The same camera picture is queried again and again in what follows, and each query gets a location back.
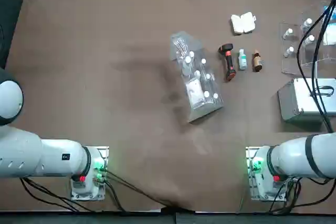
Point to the white flat packet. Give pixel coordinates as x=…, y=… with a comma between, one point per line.
x=194, y=91

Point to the brown medicine bottle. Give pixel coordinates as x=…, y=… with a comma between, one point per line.
x=256, y=62

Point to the white face mask packet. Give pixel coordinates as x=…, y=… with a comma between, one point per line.
x=331, y=36

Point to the aluminium carry case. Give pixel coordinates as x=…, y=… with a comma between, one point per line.
x=296, y=98

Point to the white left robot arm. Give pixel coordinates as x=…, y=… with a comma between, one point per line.
x=52, y=155

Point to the clear acrylic divided organizer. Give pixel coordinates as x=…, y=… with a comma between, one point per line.
x=288, y=66

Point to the blue white capsule bag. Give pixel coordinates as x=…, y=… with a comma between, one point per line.
x=333, y=15

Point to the clear stepped acrylic shelf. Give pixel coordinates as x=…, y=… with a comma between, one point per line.
x=204, y=113

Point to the white medicine bottle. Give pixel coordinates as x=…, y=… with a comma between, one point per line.
x=242, y=61

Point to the tall clear bottle white cap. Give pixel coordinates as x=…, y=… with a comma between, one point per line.
x=188, y=59

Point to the white capped pill bottle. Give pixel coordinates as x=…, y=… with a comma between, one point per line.
x=288, y=33
x=289, y=51
x=307, y=23
x=308, y=39

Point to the cotton swab packet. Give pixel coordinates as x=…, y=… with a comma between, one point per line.
x=180, y=47

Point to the white open pill box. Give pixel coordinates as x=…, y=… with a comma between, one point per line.
x=242, y=24

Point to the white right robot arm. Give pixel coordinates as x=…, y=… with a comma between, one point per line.
x=288, y=155

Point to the small clear bottle white cap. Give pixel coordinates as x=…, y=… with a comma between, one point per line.
x=215, y=95
x=208, y=76
x=203, y=61
x=197, y=73
x=206, y=93
x=192, y=54

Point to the orange black barcode scanner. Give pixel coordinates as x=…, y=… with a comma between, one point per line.
x=228, y=60

